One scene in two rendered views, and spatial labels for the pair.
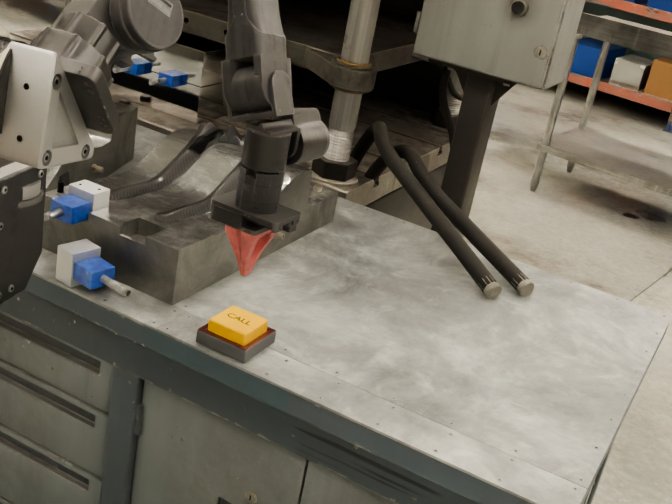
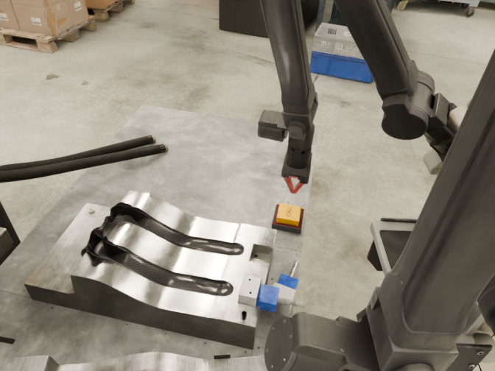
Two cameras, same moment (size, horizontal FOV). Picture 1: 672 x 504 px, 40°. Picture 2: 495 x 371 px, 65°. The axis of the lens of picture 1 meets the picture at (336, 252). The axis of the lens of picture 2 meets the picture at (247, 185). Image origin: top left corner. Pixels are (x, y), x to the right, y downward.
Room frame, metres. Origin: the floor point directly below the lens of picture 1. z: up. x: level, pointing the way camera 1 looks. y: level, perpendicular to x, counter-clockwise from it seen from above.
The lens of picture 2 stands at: (1.42, 0.83, 1.57)
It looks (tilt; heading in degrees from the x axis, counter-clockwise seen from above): 40 degrees down; 256
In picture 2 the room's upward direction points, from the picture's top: 3 degrees clockwise
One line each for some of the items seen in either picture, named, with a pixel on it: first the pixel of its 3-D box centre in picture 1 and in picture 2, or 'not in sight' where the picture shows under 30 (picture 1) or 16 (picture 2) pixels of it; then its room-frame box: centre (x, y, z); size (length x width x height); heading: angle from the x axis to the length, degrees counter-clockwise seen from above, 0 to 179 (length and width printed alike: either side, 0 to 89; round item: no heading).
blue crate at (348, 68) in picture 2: not in sight; (344, 59); (-0.30, -2.55, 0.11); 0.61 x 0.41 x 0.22; 148
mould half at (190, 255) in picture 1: (205, 196); (158, 257); (1.48, 0.24, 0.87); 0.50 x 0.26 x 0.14; 156
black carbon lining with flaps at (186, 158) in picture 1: (198, 169); (160, 247); (1.47, 0.25, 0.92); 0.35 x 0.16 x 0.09; 156
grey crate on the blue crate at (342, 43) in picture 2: not in sight; (348, 41); (-0.30, -2.55, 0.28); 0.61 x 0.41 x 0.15; 148
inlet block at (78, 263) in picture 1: (98, 275); (288, 283); (1.19, 0.33, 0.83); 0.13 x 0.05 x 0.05; 55
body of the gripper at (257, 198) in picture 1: (258, 192); (298, 155); (1.13, 0.11, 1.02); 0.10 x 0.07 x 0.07; 65
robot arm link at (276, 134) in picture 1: (269, 147); (298, 133); (1.13, 0.11, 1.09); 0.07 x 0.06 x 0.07; 148
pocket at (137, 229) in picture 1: (141, 238); (260, 259); (1.25, 0.29, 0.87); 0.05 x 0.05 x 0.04; 66
